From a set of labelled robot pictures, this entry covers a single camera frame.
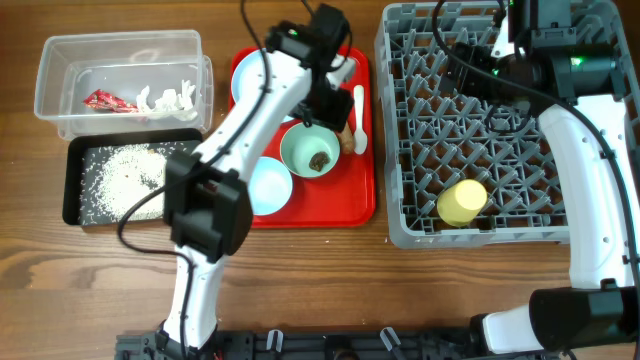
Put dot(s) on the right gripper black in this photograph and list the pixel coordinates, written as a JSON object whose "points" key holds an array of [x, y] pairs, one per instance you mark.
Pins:
{"points": [[473, 55]]}

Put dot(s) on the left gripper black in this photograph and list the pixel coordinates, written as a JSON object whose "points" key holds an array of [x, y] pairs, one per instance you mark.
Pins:
{"points": [[334, 115]]}

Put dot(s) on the light blue bowl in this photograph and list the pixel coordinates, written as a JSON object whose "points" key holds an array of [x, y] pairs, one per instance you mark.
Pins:
{"points": [[270, 186]]}

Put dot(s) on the yellow plastic cup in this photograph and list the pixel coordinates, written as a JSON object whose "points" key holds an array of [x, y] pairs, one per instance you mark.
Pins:
{"points": [[459, 205]]}

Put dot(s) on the white tissue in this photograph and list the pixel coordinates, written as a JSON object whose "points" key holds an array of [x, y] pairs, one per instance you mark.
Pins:
{"points": [[169, 102]]}

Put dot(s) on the white rice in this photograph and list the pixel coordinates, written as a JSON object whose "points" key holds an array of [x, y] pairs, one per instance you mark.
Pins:
{"points": [[114, 178]]}

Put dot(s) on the red snack wrapper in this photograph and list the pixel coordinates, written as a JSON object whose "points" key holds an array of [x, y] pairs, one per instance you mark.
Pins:
{"points": [[104, 101]]}

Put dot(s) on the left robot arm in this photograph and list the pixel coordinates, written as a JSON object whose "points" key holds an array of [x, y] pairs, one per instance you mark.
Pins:
{"points": [[206, 200]]}

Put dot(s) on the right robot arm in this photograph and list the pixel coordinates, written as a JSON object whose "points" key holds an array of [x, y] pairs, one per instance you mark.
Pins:
{"points": [[575, 91]]}

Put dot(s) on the grey dishwasher rack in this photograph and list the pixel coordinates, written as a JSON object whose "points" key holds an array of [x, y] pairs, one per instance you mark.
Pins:
{"points": [[434, 140]]}

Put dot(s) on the brown carrot piece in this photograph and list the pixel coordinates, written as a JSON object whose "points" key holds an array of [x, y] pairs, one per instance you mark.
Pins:
{"points": [[346, 140]]}

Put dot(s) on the green bowl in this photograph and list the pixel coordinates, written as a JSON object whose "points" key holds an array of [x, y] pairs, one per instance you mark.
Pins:
{"points": [[300, 143]]}

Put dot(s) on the white plastic spoon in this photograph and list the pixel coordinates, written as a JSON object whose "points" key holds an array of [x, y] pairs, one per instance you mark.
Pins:
{"points": [[360, 136]]}

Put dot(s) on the dark food scrap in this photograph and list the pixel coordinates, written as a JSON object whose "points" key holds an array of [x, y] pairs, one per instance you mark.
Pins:
{"points": [[319, 161]]}

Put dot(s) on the light blue plate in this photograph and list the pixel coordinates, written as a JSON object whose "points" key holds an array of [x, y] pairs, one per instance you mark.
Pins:
{"points": [[245, 80]]}

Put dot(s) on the black tray bin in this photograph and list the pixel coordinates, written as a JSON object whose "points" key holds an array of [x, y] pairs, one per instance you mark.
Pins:
{"points": [[72, 175]]}

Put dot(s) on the clear plastic bin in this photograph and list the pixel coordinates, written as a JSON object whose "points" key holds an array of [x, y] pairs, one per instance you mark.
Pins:
{"points": [[122, 64]]}

